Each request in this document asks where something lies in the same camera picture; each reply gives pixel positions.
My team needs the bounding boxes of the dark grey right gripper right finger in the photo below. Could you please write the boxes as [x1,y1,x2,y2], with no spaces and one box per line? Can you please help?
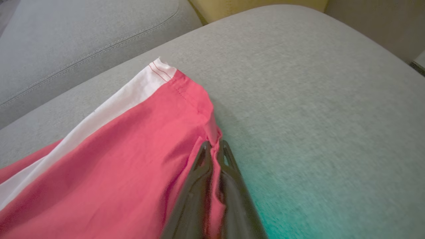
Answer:
[216,140,269,239]

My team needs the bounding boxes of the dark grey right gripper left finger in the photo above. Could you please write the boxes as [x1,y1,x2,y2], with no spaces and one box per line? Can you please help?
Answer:
[160,140,214,239]

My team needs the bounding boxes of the red shorts with white stripe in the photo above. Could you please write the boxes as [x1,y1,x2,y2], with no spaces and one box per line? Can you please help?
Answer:
[0,57,226,239]

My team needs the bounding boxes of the grey sofa with yellow backrest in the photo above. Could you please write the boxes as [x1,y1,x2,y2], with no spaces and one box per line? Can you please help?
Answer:
[0,0,425,239]

